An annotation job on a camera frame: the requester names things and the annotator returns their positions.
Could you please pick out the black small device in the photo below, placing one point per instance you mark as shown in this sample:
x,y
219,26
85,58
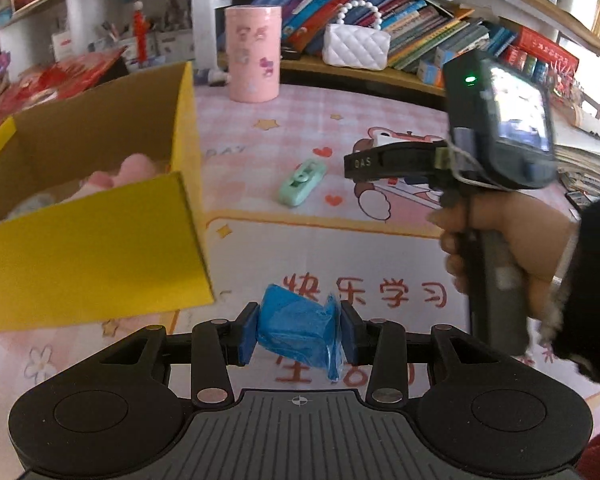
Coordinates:
x,y
290,53

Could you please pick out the pink cylindrical container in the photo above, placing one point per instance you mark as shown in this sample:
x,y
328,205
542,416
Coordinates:
x,y
252,55

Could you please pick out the pen holder with pens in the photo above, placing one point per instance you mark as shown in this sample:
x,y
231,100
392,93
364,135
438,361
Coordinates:
x,y
175,35

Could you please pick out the white shelf unit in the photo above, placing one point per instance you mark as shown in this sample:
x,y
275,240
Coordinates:
x,y
203,20

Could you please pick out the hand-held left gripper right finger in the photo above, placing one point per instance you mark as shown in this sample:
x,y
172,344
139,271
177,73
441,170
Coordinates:
x,y
351,335

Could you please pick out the white box red label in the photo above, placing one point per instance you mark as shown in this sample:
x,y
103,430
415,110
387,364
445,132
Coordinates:
x,y
62,47

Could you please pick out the red paper packets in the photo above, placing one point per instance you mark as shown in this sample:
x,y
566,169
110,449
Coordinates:
x,y
55,85

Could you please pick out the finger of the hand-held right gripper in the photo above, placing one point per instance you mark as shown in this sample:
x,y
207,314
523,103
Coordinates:
x,y
390,162

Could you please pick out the red toy pen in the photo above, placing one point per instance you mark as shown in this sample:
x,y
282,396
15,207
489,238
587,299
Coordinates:
x,y
140,35

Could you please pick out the white small bottle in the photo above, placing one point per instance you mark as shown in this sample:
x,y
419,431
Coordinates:
x,y
212,76

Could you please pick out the green upright book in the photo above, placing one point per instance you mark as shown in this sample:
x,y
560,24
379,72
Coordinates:
x,y
531,66

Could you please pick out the person's right hand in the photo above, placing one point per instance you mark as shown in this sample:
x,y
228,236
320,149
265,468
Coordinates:
x,y
535,230

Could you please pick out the white quilted handbag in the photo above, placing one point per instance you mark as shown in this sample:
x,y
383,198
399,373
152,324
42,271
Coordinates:
x,y
355,47

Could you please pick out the red thick book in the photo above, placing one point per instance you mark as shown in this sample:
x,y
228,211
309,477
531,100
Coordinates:
x,y
545,47

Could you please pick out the mint green correction tape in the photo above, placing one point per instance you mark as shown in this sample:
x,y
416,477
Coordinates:
x,y
300,185

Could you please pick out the blue plastic-wrapped packet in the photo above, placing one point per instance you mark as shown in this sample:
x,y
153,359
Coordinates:
x,y
295,325

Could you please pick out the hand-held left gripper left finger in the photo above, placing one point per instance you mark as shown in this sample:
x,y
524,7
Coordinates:
x,y
247,335

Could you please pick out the red upright book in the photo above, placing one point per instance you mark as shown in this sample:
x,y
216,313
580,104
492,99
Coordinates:
x,y
514,56

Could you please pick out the yellow cardboard box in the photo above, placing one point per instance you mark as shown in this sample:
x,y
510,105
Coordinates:
x,y
95,270

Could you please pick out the pink printed desk mat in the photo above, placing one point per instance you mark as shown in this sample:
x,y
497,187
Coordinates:
x,y
290,250

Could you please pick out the small black smartphone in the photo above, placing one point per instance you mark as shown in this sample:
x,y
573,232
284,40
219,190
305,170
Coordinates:
x,y
580,199

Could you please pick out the stack of papers and notebooks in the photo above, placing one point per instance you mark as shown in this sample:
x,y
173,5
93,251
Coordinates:
x,y
590,150

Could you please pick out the pink plush toy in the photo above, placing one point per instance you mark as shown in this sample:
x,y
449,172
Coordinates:
x,y
130,170

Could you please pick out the row of colourful books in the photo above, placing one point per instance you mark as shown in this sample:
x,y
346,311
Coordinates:
x,y
330,0

